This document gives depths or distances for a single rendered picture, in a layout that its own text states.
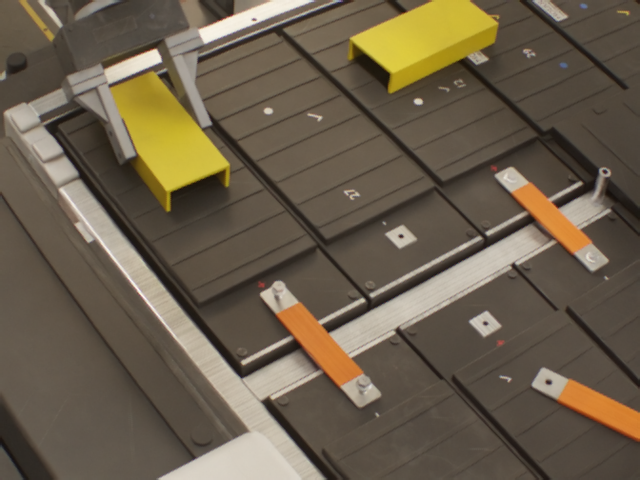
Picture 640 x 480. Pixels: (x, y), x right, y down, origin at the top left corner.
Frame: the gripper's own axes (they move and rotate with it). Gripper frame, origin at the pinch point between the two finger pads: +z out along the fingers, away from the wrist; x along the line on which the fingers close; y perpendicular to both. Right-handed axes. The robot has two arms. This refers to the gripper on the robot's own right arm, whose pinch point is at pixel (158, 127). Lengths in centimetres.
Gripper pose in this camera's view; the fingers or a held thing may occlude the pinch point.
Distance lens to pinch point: 138.1
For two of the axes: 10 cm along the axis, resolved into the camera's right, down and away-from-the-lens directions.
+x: -8.3, 3.7, -4.2
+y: -3.9, 1.7, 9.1
